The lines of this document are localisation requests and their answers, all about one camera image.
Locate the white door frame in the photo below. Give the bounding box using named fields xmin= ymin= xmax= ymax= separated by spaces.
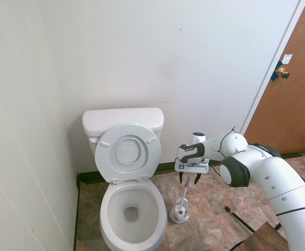
xmin=240 ymin=0 xmax=305 ymax=136

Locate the black rubber baseboard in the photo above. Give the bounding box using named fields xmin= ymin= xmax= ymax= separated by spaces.
xmin=73 ymin=151 xmax=305 ymax=251

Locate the blue tape strip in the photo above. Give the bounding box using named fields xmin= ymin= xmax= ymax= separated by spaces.
xmin=270 ymin=60 xmax=286 ymax=82

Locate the small white door label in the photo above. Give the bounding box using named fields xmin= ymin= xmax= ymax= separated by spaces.
xmin=281 ymin=53 xmax=294 ymax=65

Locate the black power cable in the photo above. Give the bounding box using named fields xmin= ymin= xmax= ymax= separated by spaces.
xmin=229 ymin=239 xmax=250 ymax=251

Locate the white toilet brush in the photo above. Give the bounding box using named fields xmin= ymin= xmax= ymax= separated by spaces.
xmin=172 ymin=177 xmax=190 ymax=220

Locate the black camera tripod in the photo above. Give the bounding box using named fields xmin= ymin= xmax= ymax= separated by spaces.
xmin=224 ymin=180 xmax=305 ymax=233

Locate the brass door knob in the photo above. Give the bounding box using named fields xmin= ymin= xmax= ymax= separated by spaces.
xmin=276 ymin=66 xmax=291 ymax=81

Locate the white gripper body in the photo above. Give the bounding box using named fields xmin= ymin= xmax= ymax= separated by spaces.
xmin=175 ymin=162 xmax=210 ymax=175

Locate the white tank lid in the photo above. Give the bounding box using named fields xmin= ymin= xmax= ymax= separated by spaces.
xmin=82 ymin=107 xmax=165 ymax=137

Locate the white toilet tank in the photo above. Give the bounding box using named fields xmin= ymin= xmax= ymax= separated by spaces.
xmin=86 ymin=124 xmax=164 ymax=164

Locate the white toilet seat with lid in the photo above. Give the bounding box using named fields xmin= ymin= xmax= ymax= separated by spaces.
xmin=94 ymin=123 xmax=163 ymax=185

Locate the brown wooden door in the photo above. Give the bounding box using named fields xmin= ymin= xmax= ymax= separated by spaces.
xmin=243 ymin=0 xmax=305 ymax=155

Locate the white brush holder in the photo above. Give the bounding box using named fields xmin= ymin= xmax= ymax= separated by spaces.
xmin=167 ymin=198 xmax=190 ymax=225

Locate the white toilet bowl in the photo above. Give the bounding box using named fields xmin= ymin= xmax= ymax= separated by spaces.
xmin=99 ymin=179 xmax=168 ymax=251

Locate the black camera cable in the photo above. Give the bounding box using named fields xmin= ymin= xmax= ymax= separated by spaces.
xmin=209 ymin=126 xmax=237 ymax=180

